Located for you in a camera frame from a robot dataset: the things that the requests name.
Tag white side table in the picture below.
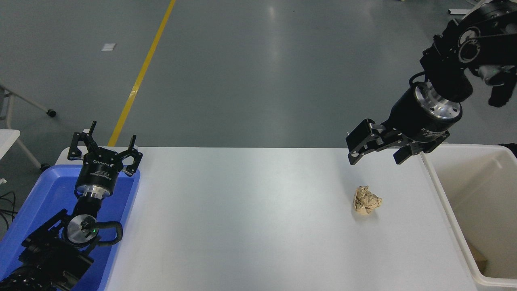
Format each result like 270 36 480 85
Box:
0 129 51 171

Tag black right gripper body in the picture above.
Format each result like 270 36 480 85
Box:
387 86 450 154

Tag tan paper ball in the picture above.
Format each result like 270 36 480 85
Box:
353 186 383 215

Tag black cables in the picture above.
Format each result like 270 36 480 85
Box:
0 191 17 229

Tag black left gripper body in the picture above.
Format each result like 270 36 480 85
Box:
76 148 125 190

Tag blue plastic tray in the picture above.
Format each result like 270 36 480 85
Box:
0 164 141 291

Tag grey wheeled frame leg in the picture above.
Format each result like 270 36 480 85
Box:
0 83 57 118

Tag large pale plastic bin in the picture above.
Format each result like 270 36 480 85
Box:
420 142 517 288

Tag brown cardboard piece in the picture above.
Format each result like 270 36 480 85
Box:
468 242 488 272

